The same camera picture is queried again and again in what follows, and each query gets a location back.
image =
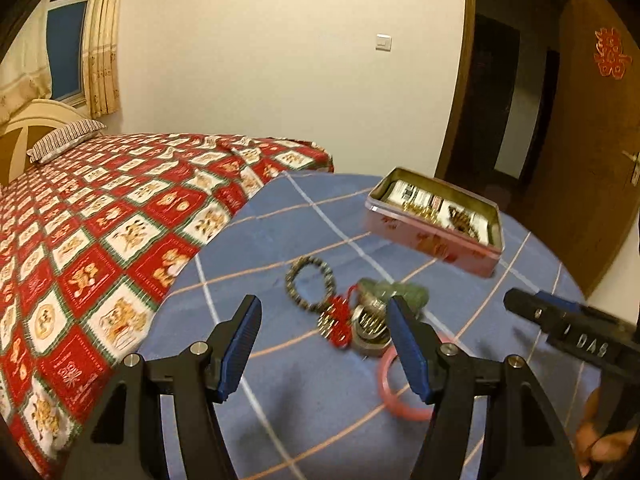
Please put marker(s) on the green jade pendant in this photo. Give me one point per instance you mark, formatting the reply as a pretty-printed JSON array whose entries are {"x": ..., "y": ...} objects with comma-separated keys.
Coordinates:
[{"x": 412, "y": 296}]

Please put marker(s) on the person's right hand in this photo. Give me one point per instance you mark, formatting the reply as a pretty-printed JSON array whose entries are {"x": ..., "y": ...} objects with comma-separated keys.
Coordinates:
[{"x": 590, "y": 440}]

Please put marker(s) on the cream wooden headboard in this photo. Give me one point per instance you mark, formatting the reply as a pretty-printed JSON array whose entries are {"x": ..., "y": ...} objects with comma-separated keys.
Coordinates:
[{"x": 30, "y": 125}]

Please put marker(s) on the white light switch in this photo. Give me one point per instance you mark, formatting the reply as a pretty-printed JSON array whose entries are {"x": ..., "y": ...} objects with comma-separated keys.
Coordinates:
[{"x": 383, "y": 41}]

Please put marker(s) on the red knot tassel ornament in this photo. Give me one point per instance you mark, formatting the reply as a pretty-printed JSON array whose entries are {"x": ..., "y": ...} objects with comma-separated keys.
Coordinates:
[{"x": 340, "y": 322}]

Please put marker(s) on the striped pillow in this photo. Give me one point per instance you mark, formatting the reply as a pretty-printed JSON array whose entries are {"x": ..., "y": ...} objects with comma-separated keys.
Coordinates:
[{"x": 65, "y": 139}]

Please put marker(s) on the pink tin box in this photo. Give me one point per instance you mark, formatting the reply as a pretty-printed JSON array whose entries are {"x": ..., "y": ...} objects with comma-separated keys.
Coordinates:
[{"x": 425, "y": 242}]

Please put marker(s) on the pink bangle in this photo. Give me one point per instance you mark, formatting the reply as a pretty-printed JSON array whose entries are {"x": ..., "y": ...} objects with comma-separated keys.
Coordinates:
[{"x": 395, "y": 405}]

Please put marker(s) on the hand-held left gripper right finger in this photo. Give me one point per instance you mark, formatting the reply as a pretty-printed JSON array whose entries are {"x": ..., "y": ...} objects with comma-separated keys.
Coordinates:
[{"x": 407, "y": 355}]

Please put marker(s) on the red patterned bed quilt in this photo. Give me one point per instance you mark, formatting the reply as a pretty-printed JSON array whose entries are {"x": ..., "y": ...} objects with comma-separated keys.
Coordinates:
[{"x": 100, "y": 240}]

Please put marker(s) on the silver bangle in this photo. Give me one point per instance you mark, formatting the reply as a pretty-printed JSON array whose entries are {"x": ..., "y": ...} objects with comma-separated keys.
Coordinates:
[{"x": 372, "y": 337}]

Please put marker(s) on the window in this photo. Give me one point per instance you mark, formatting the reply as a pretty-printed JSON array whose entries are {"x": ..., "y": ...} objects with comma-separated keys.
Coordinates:
[{"x": 67, "y": 50}]

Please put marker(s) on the red paper door decoration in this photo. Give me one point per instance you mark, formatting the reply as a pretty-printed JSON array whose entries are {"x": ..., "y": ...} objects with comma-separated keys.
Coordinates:
[{"x": 612, "y": 54}]

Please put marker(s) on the white printed packet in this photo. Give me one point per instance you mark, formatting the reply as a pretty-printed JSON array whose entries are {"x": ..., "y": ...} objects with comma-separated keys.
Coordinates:
[{"x": 402, "y": 192}]

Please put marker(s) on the blue checked tablecloth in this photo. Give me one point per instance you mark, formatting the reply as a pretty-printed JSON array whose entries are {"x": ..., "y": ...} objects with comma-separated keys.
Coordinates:
[{"x": 310, "y": 410}]

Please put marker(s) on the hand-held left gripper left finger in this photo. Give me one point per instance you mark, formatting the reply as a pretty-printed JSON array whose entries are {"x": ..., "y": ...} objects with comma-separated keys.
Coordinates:
[{"x": 242, "y": 350}]

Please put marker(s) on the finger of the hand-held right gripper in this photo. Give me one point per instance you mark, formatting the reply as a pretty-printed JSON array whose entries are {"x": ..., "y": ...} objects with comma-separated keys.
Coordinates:
[{"x": 530, "y": 307}]

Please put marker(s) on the brown wooden door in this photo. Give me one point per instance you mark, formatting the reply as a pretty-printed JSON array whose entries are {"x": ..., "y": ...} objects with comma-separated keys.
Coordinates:
[{"x": 585, "y": 160}]

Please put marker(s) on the cream pleated curtain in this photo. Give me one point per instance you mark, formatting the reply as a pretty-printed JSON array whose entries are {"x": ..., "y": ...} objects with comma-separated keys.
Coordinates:
[{"x": 105, "y": 50}]

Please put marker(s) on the brown door frame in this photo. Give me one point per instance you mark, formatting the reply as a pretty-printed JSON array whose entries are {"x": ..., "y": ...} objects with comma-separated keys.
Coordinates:
[{"x": 457, "y": 85}]

